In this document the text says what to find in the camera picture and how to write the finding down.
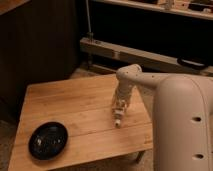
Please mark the wooden table leg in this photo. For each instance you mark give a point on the wooden table leg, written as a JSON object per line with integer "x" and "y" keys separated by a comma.
{"x": 139, "y": 157}

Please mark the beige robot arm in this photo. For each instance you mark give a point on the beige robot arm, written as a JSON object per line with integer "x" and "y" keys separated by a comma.
{"x": 183, "y": 104}

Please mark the wooden shelf board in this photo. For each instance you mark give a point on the wooden shelf board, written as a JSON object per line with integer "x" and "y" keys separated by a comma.
{"x": 156, "y": 8}

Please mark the black handle loop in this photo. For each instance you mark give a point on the black handle loop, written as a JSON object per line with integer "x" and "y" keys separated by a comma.
{"x": 190, "y": 64}

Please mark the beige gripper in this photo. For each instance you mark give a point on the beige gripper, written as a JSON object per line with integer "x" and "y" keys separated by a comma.
{"x": 121, "y": 95}

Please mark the metal vertical pole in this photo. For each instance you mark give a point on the metal vertical pole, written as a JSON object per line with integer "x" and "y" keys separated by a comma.
{"x": 90, "y": 33}

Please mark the grey metal beam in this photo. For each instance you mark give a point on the grey metal beam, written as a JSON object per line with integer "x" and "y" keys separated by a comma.
{"x": 144, "y": 58}

